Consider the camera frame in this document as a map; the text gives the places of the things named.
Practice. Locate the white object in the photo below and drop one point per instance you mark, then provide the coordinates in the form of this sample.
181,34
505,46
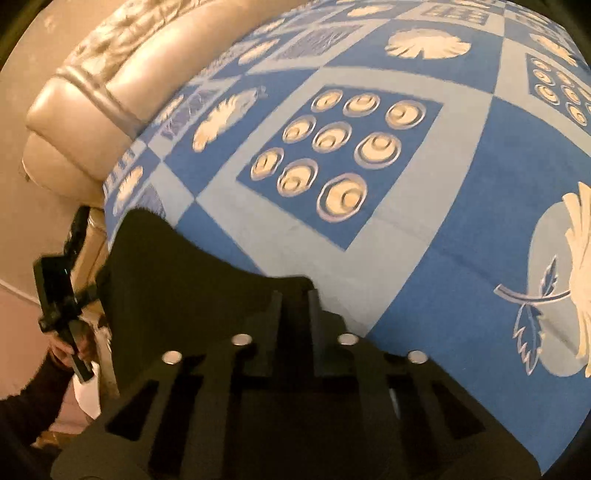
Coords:
87,392

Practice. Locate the person's left forearm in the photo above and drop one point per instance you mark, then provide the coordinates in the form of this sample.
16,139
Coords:
27,406

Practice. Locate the cream tufted headboard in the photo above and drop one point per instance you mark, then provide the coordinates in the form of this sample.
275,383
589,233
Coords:
138,87

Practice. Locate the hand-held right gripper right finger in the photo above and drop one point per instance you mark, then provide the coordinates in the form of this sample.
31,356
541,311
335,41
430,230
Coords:
316,332

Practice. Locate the blue patterned bedsheet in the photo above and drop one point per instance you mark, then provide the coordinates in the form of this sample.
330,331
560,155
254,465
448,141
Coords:
415,207

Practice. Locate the black pants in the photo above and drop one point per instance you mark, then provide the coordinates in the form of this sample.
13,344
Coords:
184,277

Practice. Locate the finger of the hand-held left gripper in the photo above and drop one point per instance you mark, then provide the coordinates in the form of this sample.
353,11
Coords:
92,288

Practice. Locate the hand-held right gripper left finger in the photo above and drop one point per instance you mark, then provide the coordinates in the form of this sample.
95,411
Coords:
274,332

